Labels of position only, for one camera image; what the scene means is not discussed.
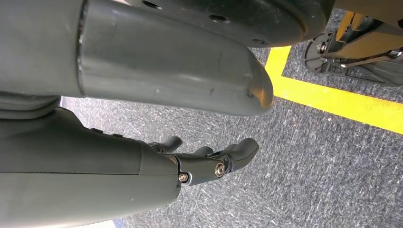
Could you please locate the yellow floor tape strip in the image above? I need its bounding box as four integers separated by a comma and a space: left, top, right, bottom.
265, 45, 403, 135

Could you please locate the yellow black machine base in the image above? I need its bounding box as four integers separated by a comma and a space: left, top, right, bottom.
304, 0, 403, 88

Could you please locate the black round disc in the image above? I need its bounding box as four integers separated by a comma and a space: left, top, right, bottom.
124, 0, 335, 48

